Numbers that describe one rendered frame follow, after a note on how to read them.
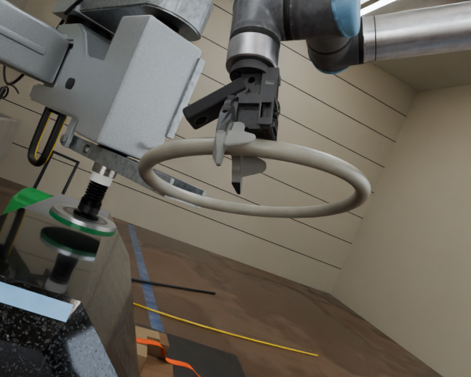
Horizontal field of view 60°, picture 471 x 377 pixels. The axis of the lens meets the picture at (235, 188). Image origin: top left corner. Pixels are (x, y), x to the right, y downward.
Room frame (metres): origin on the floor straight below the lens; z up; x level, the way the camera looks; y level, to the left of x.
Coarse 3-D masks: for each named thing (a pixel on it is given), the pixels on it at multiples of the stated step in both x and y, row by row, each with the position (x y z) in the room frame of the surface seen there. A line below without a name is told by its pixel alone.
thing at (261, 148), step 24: (168, 144) 0.70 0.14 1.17; (192, 144) 0.67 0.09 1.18; (264, 144) 0.64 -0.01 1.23; (288, 144) 0.65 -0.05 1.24; (144, 168) 0.79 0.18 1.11; (336, 168) 0.68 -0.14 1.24; (168, 192) 0.97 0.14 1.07; (360, 192) 0.78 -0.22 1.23; (264, 216) 1.09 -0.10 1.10; (288, 216) 1.06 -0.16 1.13; (312, 216) 1.02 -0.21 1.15
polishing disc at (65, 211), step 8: (56, 208) 1.28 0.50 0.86; (64, 208) 1.33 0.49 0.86; (72, 208) 1.38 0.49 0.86; (64, 216) 1.25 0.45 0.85; (72, 216) 1.26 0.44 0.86; (80, 216) 1.31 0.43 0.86; (80, 224) 1.25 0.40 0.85; (88, 224) 1.26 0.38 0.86; (96, 224) 1.29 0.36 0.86; (104, 224) 1.34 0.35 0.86; (112, 224) 1.39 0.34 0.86
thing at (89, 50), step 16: (64, 32) 1.73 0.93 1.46; (80, 32) 1.60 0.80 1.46; (80, 48) 1.55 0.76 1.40; (96, 48) 1.58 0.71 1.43; (80, 64) 1.50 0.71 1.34; (96, 64) 1.39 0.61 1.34; (64, 80) 1.57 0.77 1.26; (80, 80) 1.46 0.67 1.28; (32, 96) 1.78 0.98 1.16; (48, 96) 1.64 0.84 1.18; (64, 96) 1.51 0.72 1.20; (80, 96) 1.41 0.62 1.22; (64, 112) 1.50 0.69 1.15; (80, 112) 1.37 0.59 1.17; (64, 144) 1.42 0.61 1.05
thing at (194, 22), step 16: (64, 0) 1.78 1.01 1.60; (96, 0) 1.55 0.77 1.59; (112, 0) 1.44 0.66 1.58; (128, 0) 1.34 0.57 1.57; (144, 0) 1.26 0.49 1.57; (160, 0) 1.23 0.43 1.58; (176, 0) 1.23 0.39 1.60; (192, 0) 1.25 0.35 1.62; (208, 0) 1.29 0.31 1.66; (64, 16) 1.83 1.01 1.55; (80, 16) 1.71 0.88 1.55; (96, 16) 1.62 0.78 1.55; (112, 16) 1.53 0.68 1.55; (160, 16) 1.30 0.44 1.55; (176, 16) 1.24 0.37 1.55; (192, 16) 1.26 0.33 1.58; (208, 16) 1.33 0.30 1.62; (96, 32) 1.75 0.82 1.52; (112, 32) 1.77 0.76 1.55; (176, 32) 1.34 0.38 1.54; (192, 32) 1.32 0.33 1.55
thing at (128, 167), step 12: (72, 144) 1.44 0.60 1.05; (84, 144) 1.37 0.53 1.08; (96, 156) 1.28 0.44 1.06; (108, 156) 1.23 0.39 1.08; (120, 156) 1.18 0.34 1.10; (108, 168) 1.21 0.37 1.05; (120, 168) 1.16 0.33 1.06; (132, 168) 1.12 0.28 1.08; (132, 180) 1.10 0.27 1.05; (168, 180) 0.99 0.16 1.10; (180, 180) 1.14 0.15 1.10; (156, 192) 1.01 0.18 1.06; (192, 192) 1.09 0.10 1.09; (204, 192) 1.06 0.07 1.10; (192, 204) 1.05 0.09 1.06
